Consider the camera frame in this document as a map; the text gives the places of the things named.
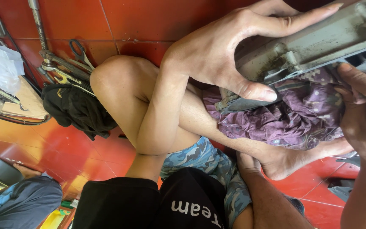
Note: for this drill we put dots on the person's left hand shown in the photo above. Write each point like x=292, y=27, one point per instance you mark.
x=208, y=54

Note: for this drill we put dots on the person's right hand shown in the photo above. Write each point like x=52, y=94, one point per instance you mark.
x=365, y=124

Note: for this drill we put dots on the person's right fingers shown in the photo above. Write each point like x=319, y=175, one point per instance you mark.
x=365, y=81

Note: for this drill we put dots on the grey metal engine cover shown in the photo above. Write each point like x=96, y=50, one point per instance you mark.
x=322, y=41

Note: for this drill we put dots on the purple patterned cloth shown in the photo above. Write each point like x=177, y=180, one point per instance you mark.
x=297, y=117

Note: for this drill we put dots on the grey plastic panel piece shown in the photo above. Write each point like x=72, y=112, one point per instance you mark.
x=349, y=159
x=340, y=190

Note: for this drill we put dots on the person's right leg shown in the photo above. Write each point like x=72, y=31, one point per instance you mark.
x=268, y=197

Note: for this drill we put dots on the person's leg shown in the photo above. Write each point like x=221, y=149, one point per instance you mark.
x=268, y=197
x=122, y=95

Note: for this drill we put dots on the blue camouflage shorts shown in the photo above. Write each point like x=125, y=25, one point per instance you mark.
x=202, y=159

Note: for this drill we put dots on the person's left leg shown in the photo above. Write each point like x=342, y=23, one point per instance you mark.
x=122, y=95

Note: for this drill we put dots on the black printed shirt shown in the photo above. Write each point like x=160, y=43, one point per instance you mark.
x=145, y=206

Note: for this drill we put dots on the black cloth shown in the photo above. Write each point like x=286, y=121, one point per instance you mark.
x=75, y=109

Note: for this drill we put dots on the slim steel wrench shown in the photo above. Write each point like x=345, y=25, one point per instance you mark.
x=71, y=81

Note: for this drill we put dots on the large steel wrench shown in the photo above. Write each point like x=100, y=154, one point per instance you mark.
x=65, y=65

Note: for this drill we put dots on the long metal rod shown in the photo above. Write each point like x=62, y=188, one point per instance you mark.
x=40, y=25

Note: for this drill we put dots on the yellow and green box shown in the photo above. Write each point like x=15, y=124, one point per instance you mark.
x=57, y=218

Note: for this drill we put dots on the brown cardboard sheet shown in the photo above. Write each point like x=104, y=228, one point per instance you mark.
x=27, y=100

